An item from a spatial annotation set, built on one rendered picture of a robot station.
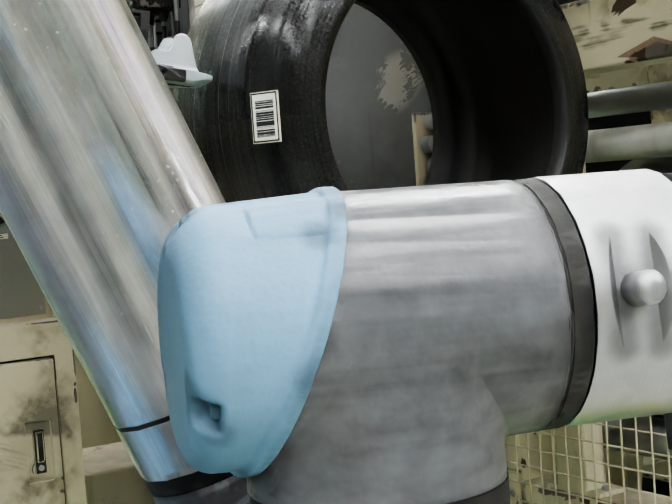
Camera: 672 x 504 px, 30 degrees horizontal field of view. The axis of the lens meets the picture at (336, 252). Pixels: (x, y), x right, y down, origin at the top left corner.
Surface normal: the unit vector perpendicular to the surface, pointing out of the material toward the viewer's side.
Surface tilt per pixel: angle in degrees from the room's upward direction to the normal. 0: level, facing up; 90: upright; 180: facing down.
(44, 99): 94
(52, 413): 90
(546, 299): 84
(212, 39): 66
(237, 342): 84
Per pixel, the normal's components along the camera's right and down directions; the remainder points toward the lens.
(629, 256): 0.25, -0.11
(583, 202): 0.11, -0.74
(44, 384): 0.54, 0.00
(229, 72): -0.83, -0.12
